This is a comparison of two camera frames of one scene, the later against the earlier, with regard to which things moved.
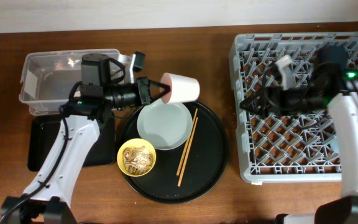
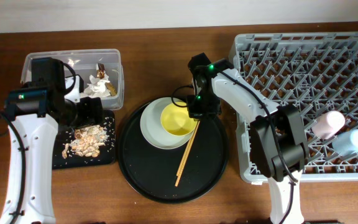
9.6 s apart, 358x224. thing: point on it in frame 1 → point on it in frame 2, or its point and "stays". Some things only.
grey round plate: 165,126 stays
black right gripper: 271,93 → 195,112
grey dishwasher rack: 289,148 stays
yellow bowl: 137,157 → 176,121
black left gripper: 142,90 → 93,112
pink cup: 183,88 → 325,125
